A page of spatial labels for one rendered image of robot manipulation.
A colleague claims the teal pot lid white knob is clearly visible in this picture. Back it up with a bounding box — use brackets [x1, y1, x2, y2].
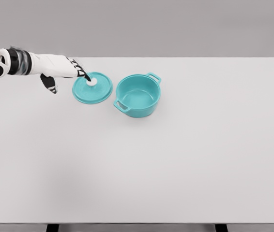
[72, 71, 114, 105]

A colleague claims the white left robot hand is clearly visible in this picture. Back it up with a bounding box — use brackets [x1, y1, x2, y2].
[40, 55, 92, 95]

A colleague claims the teal pot with two handles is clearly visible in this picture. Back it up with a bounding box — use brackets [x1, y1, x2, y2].
[113, 72, 162, 118]

